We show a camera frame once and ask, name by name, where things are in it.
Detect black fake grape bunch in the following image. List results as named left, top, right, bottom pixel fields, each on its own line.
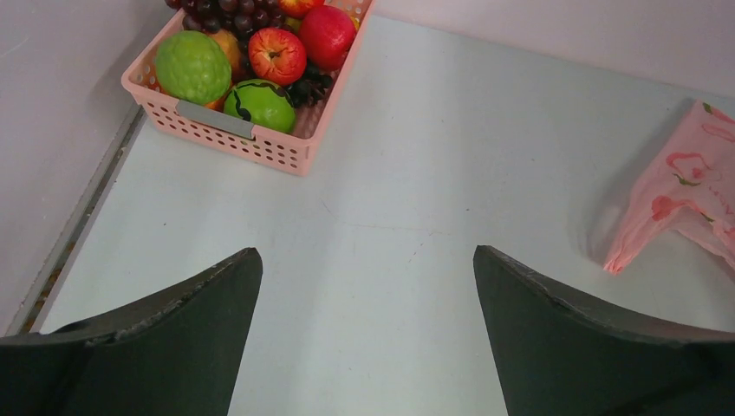
left=286, top=61, right=334, bottom=108

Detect red yellow fake apple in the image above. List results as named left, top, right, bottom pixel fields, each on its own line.
left=248, top=28, right=307, bottom=86

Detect yellow fake fruit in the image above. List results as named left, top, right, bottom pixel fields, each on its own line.
left=284, top=16, right=302, bottom=34

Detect red apple at basket back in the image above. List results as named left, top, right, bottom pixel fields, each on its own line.
left=278, top=0, right=325, bottom=19

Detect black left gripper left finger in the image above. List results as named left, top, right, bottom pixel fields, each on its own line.
left=1, top=248, right=263, bottom=415

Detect pink printed plastic bag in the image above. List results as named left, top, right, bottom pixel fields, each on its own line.
left=603, top=101, right=734, bottom=275

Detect dark purple fake grapes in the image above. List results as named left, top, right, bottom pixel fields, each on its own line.
left=164, top=0, right=285, bottom=35

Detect green striped fake watermelon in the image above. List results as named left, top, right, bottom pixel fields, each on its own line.
left=223, top=79, right=296, bottom=133

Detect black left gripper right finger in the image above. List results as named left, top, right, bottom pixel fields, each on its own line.
left=473, top=246, right=734, bottom=415

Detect pink plastic perforated basket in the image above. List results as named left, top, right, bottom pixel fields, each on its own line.
left=121, top=1, right=372, bottom=176

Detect orange fake peach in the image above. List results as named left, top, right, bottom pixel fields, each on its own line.
left=207, top=29, right=246, bottom=88

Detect green bumpy fake fruit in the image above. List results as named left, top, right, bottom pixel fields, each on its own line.
left=154, top=30, right=231, bottom=106

